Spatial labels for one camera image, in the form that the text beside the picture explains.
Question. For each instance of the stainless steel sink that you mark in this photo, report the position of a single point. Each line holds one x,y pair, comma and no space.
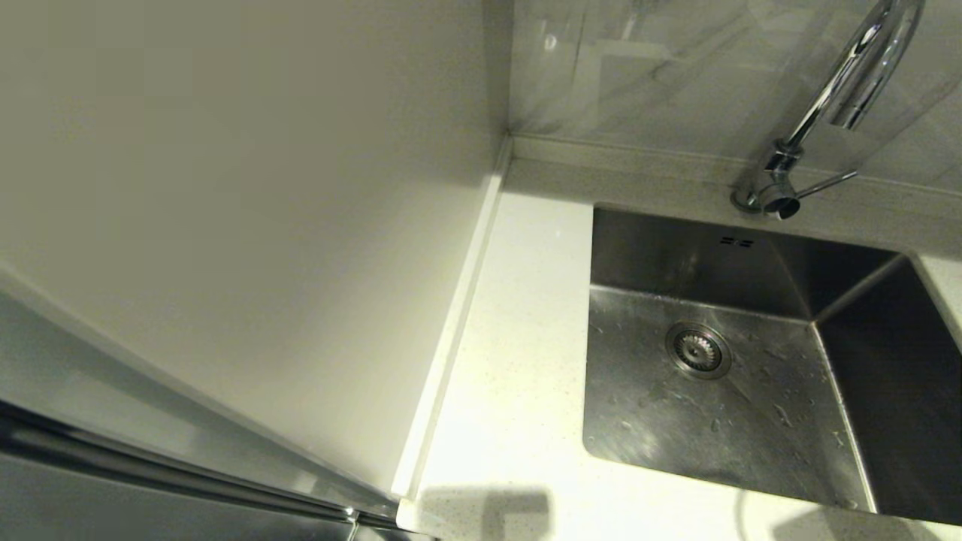
751,428

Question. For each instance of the round metal drain strainer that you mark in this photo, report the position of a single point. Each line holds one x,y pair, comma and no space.
697,350

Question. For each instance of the tall white cabinet panel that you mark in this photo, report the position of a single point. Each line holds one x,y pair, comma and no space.
225,188

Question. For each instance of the chrome gooseneck faucet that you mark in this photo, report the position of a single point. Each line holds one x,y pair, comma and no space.
774,188

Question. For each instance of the stainless steel appliance door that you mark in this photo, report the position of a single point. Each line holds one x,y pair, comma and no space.
75,515

